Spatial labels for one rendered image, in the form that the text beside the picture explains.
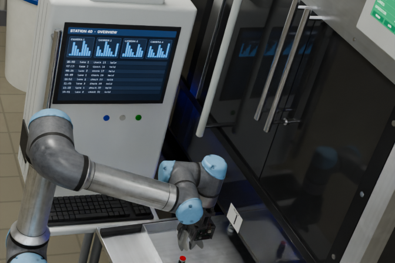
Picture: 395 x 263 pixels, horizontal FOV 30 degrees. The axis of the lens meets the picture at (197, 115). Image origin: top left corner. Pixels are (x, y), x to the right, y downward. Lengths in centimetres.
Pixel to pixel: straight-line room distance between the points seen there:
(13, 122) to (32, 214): 236
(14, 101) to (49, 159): 278
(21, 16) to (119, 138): 196
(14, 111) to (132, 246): 224
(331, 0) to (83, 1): 80
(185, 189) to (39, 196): 40
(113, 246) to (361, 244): 87
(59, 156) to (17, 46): 279
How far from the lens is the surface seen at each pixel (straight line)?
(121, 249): 244
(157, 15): 245
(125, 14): 241
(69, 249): 369
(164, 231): 255
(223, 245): 256
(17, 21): 455
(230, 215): 248
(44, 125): 196
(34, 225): 216
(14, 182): 403
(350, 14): 193
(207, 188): 215
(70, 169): 188
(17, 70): 471
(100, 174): 191
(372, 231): 191
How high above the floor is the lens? 254
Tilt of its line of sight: 31 degrees down
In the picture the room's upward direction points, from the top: 16 degrees clockwise
